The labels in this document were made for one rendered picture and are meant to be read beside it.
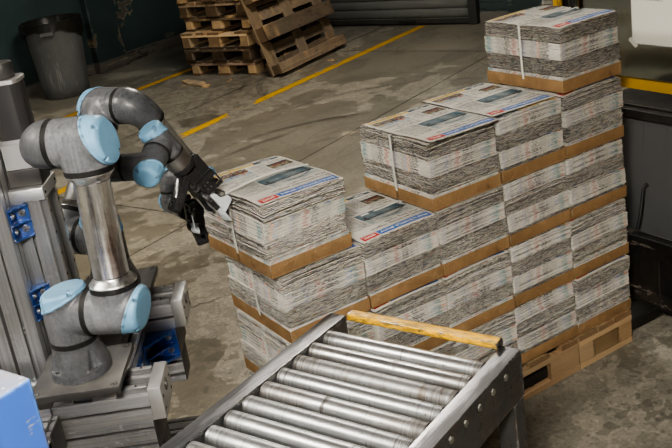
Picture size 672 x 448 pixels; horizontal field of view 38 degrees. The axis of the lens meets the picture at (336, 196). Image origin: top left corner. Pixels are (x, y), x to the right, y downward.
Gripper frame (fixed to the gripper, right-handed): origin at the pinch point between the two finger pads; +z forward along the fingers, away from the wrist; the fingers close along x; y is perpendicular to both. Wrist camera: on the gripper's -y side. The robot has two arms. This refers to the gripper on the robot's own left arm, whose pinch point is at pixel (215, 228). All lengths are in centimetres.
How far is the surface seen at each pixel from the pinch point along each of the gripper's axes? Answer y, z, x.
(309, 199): 17, 46, 10
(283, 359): -5, 81, -26
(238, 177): 20.7, 18.9, 2.3
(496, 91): 21, 23, 105
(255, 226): 13.4, 41.7, -6.5
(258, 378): -5, 84, -35
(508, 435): -26, 121, 9
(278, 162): 20.6, 17.5, 17.6
